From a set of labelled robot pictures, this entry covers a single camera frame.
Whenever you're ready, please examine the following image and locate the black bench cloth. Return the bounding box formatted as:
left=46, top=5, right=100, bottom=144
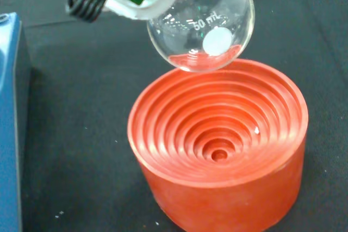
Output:
left=0, top=0, right=348, bottom=232

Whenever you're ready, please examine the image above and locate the blue magnetic stirrer heater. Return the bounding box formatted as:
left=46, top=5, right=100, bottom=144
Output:
left=0, top=12, right=32, bottom=232

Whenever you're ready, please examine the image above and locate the orange ribbed flask stand ring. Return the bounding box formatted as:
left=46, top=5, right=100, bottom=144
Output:
left=127, top=58, right=309, bottom=232

